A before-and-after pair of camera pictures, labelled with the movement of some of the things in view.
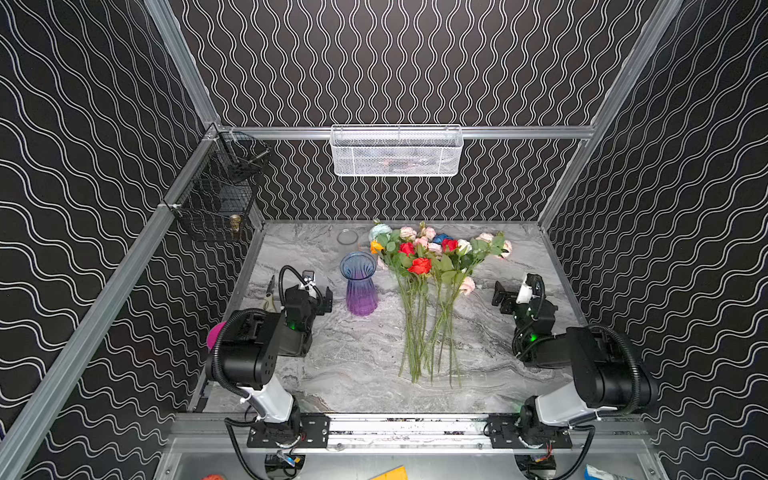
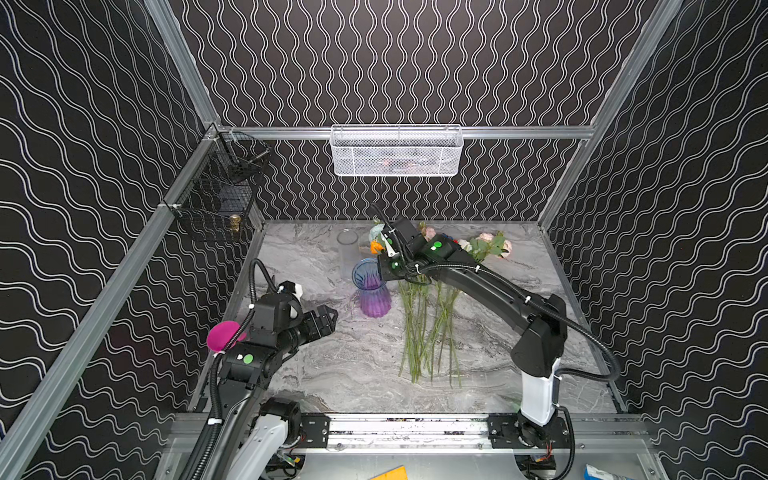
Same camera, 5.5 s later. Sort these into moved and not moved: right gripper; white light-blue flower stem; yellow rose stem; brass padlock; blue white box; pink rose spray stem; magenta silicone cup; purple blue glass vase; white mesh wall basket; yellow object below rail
Moved: pink rose spray stem; white light-blue flower stem; right gripper; yellow rose stem; purple blue glass vase
Not moved: yellow object below rail; magenta silicone cup; blue white box; white mesh wall basket; brass padlock
